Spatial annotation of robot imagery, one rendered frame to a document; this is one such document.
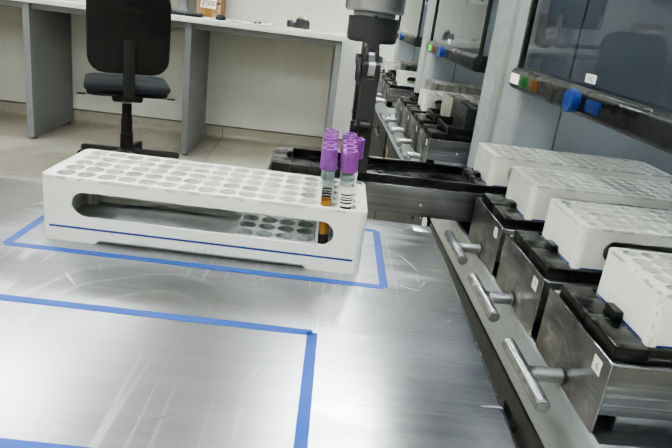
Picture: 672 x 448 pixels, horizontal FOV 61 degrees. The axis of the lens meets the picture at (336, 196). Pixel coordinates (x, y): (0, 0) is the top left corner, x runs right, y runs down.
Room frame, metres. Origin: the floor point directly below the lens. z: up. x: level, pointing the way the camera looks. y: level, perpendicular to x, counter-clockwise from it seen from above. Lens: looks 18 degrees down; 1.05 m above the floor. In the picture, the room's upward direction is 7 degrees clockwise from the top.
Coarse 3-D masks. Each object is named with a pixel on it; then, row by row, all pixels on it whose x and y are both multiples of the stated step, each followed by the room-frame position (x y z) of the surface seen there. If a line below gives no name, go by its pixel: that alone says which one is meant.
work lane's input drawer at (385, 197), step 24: (288, 168) 0.86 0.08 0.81; (312, 168) 0.86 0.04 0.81; (384, 168) 0.96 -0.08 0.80; (408, 168) 0.98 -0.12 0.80; (432, 168) 0.98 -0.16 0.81; (456, 168) 0.99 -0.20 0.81; (384, 192) 0.86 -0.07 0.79; (408, 192) 0.86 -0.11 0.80; (432, 192) 0.86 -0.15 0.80; (456, 192) 0.87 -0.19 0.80; (480, 192) 0.88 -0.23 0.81; (504, 192) 0.88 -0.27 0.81; (432, 216) 0.87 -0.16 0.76; (456, 216) 0.87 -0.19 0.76
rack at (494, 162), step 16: (480, 144) 0.97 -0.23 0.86; (496, 144) 0.99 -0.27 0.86; (480, 160) 0.95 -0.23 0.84; (496, 160) 0.89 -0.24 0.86; (512, 160) 0.89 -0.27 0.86; (528, 160) 0.89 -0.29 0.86; (544, 160) 0.91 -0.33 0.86; (560, 160) 0.92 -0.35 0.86; (576, 160) 0.94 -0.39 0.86; (592, 160) 0.96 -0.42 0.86; (608, 160) 0.98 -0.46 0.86; (624, 160) 1.00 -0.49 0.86; (496, 176) 0.89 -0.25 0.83; (608, 176) 0.90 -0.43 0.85; (624, 176) 0.90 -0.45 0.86; (640, 176) 0.90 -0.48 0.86; (656, 176) 0.90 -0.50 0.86
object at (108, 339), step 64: (0, 192) 0.58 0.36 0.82; (0, 256) 0.44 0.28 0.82; (64, 256) 0.45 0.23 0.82; (128, 256) 0.47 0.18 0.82; (192, 256) 0.48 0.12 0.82; (384, 256) 0.54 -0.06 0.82; (0, 320) 0.34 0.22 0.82; (64, 320) 0.35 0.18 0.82; (128, 320) 0.36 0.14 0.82; (192, 320) 0.38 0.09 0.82; (256, 320) 0.39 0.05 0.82; (320, 320) 0.40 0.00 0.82; (384, 320) 0.41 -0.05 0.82; (448, 320) 0.43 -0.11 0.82; (0, 384) 0.28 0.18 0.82; (64, 384) 0.29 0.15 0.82; (128, 384) 0.29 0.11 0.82; (192, 384) 0.30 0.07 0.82; (256, 384) 0.31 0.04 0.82; (320, 384) 0.32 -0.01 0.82; (384, 384) 0.33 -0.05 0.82; (448, 384) 0.34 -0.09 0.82
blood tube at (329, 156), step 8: (328, 152) 0.49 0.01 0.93; (336, 152) 0.49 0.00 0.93; (320, 160) 0.50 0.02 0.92; (328, 160) 0.49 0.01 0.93; (336, 160) 0.49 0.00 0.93; (320, 168) 0.49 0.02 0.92; (328, 168) 0.49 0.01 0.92; (336, 168) 0.50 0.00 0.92; (328, 176) 0.49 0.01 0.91; (320, 184) 0.50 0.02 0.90; (328, 184) 0.49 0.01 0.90; (320, 192) 0.50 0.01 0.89; (328, 192) 0.49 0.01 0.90; (320, 200) 0.49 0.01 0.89; (328, 200) 0.49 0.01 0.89; (320, 224) 0.49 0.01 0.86; (328, 224) 0.50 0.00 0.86; (320, 232) 0.49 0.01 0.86; (328, 232) 0.50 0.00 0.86; (320, 240) 0.50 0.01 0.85; (328, 240) 0.50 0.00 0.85
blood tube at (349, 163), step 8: (344, 152) 0.49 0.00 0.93; (352, 152) 0.49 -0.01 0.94; (344, 160) 0.49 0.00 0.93; (352, 160) 0.49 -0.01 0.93; (344, 168) 0.49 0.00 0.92; (352, 168) 0.49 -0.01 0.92; (344, 176) 0.49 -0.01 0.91; (352, 176) 0.49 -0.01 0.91; (344, 184) 0.49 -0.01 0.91; (352, 184) 0.49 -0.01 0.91; (344, 192) 0.49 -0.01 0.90; (352, 192) 0.50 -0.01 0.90; (344, 200) 0.49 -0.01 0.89; (352, 200) 0.50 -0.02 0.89; (344, 208) 0.49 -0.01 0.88
